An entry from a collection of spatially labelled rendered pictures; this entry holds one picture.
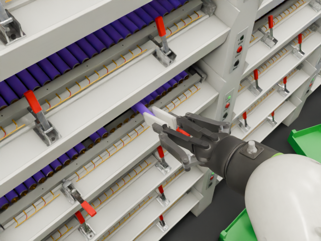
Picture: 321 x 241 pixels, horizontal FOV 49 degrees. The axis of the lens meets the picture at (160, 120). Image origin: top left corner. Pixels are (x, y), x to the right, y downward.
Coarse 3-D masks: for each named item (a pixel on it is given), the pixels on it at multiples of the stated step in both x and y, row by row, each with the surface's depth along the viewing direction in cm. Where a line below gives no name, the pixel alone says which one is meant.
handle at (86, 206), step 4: (72, 192) 70; (76, 192) 71; (76, 196) 70; (80, 196) 70; (80, 200) 70; (84, 200) 70; (84, 204) 69; (88, 204) 69; (84, 208) 68; (88, 208) 68; (92, 208) 68; (88, 212) 68; (92, 212) 67; (92, 216) 67
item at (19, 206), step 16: (192, 80) 89; (176, 96) 87; (128, 128) 80; (96, 144) 76; (112, 144) 78; (80, 160) 74; (64, 176) 72; (32, 192) 69; (48, 192) 71; (16, 208) 67
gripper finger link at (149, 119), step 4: (144, 112) 75; (144, 116) 75; (148, 116) 74; (152, 116) 73; (148, 120) 75; (152, 120) 73; (156, 120) 72; (160, 120) 72; (148, 124) 76; (160, 124) 72
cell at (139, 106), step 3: (138, 102) 77; (135, 105) 77; (138, 105) 77; (141, 105) 77; (135, 108) 78; (138, 108) 77; (141, 108) 77; (144, 108) 77; (147, 108) 77; (141, 111) 77; (144, 111) 76; (147, 111) 76; (150, 111) 77; (150, 114) 76; (153, 114) 76
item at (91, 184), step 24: (192, 72) 93; (192, 96) 90; (216, 96) 93; (120, 120) 83; (120, 144) 80; (144, 144) 81; (96, 168) 76; (120, 168) 77; (96, 192) 76; (24, 216) 69; (48, 216) 70; (0, 240) 66; (24, 240) 67
